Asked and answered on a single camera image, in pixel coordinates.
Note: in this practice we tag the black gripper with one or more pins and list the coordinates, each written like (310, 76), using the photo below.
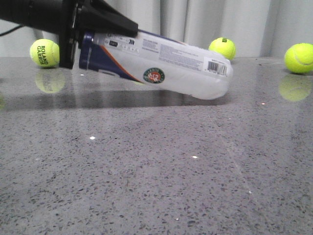
(78, 16)

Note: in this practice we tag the white blue tennis ball can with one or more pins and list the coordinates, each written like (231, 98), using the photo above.
(159, 62)

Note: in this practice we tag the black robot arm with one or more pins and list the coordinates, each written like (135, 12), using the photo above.
(44, 15)

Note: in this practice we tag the Roland Garros tennis ball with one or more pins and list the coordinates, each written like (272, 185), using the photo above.
(45, 53)

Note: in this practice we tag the Wilson tennis ball at back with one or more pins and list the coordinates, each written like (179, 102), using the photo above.
(223, 46)

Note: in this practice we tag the plain yellow tennis ball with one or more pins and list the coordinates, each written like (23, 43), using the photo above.
(299, 58)

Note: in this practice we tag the grey curtain backdrop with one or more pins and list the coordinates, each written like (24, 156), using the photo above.
(259, 28)

